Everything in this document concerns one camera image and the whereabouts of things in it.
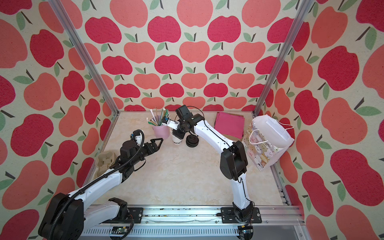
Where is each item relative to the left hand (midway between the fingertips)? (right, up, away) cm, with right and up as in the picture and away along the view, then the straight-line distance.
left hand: (161, 142), depth 82 cm
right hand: (+9, +7, +7) cm, 13 cm away
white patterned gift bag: (+54, +2, -9) cm, 55 cm away
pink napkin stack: (+47, +10, +31) cm, 57 cm away
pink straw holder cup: (-3, +5, +17) cm, 18 cm away
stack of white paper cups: (+7, 0, +13) cm, 15 cm away
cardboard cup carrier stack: (-36, -12, +7) cm, 39 cm away
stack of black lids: (+17, -1, +17) cm, 25 cm away
